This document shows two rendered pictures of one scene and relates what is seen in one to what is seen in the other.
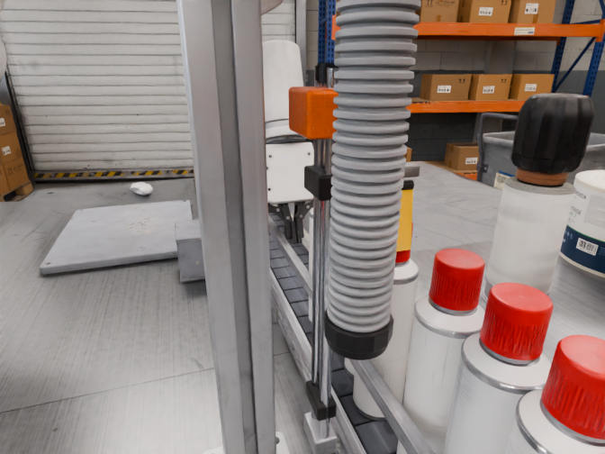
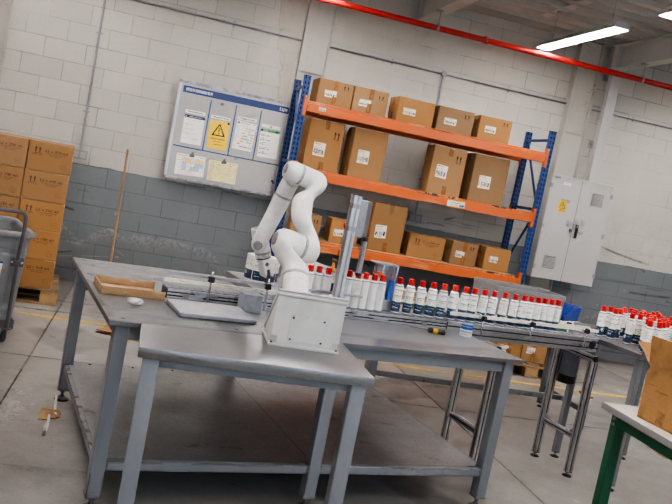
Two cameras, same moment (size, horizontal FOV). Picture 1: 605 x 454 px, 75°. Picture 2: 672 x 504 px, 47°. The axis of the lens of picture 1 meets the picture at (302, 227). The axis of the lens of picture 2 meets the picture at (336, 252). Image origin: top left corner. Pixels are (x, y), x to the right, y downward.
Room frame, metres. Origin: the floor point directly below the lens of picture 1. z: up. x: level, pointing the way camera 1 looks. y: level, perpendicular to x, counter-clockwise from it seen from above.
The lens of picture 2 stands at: (0.86, 4.04, 1.55)
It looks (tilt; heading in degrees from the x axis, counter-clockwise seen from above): 5 degrees down; 262
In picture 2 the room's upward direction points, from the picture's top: 11 degrees clockwise
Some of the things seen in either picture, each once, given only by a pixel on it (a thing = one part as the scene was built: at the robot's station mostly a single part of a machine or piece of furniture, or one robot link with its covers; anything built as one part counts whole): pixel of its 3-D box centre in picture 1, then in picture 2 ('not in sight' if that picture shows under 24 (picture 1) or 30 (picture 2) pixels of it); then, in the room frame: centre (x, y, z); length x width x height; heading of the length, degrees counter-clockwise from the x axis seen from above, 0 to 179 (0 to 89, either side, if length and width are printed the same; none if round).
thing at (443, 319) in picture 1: (440, 374); not in sight; (0.25, -0.11, 0.98); 0.05 x 0.05 x 0.20
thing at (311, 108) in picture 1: (357, 282); not in sight; (0.28, -0.05, 1.05); 0.10 x 0.04 x 0.33; 108
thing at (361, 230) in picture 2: not in sight; (358, 217); (0.22, -0.03, 1.38); 0.17 x 0.10 x 0.19; 73
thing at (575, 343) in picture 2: not in sight; (508, 391); (-0.99, -0.50, 0.47); 1.17 x 0.38 x 0.94; 18
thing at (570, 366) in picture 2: not in sight; (569, 356); (-1.46, -0.78, 0.71); 0.15 x 0.12 x 0.34; 108
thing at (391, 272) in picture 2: not in sight; (381, 285); (-0.02, -0.29, 1.01); 0.14 x 0.13 x 0.26; 18
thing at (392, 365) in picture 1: (384, 320); (326, 286); (0.32, -0.08, 0.98); 0.05 x 0.05 x 0.20
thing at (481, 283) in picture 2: not in sight; (516, 300); (-1.37, -1.68, 0.91); 0.60 x 0.40 x 0.22; 10
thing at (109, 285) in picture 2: not in sight; (129, 287); (1.30, 0.23, 0.85); 0.30 x 0.26 x 0.04; 18
